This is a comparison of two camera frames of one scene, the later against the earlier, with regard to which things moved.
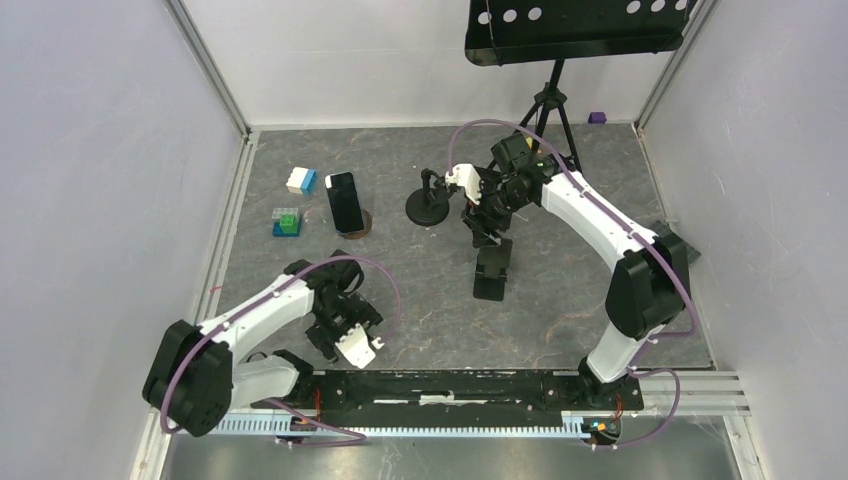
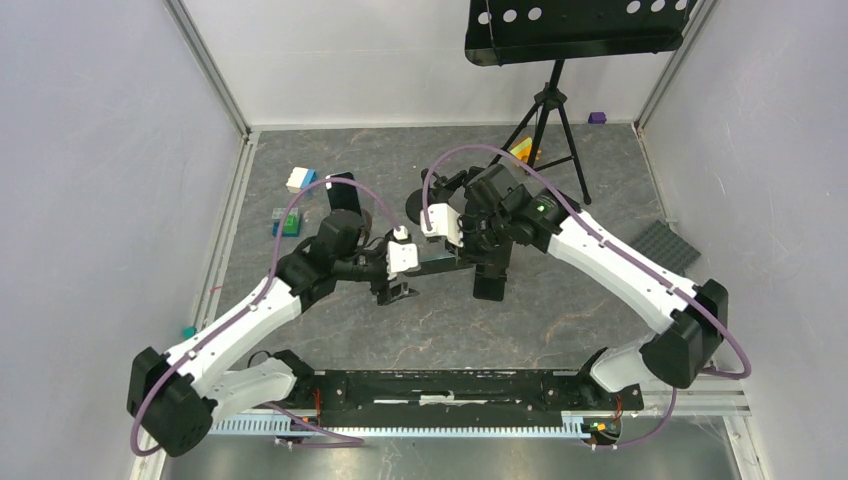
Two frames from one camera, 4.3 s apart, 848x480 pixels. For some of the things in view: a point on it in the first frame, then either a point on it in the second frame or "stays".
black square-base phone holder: x=492 y=269 stays
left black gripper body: x=337 y=320 → x=381 y=287
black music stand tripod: x=522 y=32 stays
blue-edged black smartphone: x=344 y=201 stays
